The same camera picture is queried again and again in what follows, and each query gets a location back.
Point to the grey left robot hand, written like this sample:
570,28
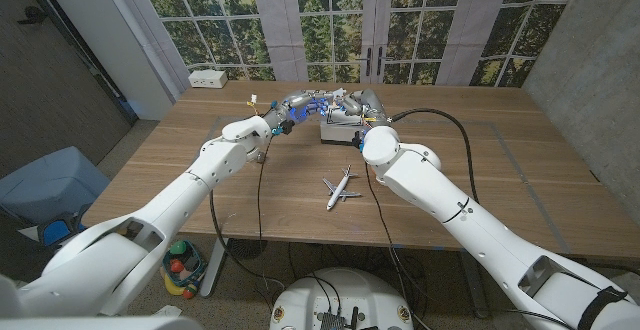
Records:
297,102

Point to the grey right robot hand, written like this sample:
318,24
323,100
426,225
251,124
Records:
370,105

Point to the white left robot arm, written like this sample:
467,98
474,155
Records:
165,210

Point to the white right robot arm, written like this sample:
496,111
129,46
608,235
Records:
450,195

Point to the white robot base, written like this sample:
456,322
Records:
345,295

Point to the white toy airplane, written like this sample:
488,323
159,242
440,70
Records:
340,189

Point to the white box with black border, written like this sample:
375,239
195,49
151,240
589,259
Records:
335,132

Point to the clear light bulb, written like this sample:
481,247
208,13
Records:
261,157

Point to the white power strip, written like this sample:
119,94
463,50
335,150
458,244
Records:
207,78

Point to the black round floor disc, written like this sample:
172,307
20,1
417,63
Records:
247,249

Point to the grey table leg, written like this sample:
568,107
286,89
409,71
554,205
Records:
215,267
475,285

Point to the basket of colourful toys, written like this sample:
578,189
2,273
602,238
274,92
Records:
184,270

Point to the white paper scrap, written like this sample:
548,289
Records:
167,311

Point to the blue storage bin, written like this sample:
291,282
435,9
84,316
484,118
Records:
50,185

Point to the white robot chest shell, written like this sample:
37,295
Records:
100,324

